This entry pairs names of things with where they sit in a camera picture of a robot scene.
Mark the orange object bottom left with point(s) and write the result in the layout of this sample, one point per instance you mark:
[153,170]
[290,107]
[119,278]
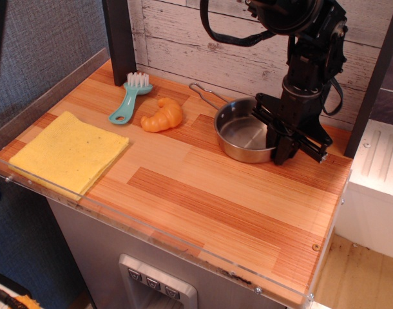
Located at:
[18,302]

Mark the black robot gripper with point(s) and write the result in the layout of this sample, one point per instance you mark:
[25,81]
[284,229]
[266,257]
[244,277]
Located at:
[293,122]

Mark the white toy sink unit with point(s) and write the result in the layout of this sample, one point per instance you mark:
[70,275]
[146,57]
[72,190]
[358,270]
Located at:
[366,213]

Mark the small stainless steel pot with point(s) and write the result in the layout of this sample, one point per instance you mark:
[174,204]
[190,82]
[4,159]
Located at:
[240,134]

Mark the teal plastic dish brush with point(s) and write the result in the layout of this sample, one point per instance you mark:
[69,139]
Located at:
[136,84]

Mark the folded yellow cloth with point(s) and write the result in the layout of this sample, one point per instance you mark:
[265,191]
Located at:
[68,156]

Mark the grey toy fridge cabinet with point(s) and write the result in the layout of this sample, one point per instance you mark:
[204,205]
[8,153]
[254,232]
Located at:
[97,246]

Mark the dark right shelf post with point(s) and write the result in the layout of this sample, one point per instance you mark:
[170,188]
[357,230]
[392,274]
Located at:
[372,91]

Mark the silver ice dispenser panel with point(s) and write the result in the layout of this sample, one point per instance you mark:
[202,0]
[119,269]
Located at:
[149,287]

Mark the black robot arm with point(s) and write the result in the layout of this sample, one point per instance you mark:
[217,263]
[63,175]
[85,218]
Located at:
[316,33]

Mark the orange plastic toy croissant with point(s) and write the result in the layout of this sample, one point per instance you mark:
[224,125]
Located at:
[169,115]

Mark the clear acrylic table guard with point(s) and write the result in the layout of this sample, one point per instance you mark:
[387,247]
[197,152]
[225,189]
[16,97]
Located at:
[263,226]

